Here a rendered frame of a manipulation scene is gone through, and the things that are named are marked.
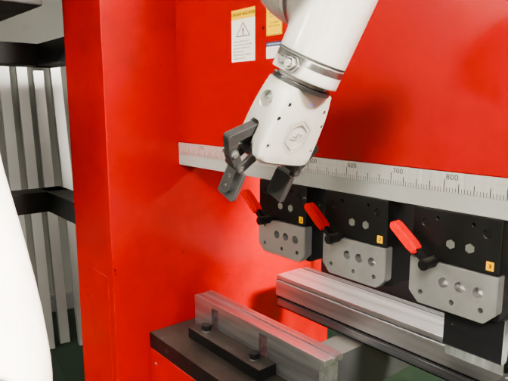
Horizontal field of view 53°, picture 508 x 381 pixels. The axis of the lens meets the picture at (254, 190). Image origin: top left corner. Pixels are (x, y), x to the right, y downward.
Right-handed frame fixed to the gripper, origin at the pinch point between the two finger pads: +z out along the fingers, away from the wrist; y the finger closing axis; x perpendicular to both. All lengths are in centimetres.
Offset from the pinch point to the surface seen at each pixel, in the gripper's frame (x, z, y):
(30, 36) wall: 309, 61, 92
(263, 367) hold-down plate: 8, 52, 39
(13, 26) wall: 313, 59, 82
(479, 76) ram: -7.3, -24.4, 28.0
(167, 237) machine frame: 54, 46, 38
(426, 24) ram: 4.5, -28.5, 27.7
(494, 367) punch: -30, 15, 38
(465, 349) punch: -24.6, 15.3, 37.3
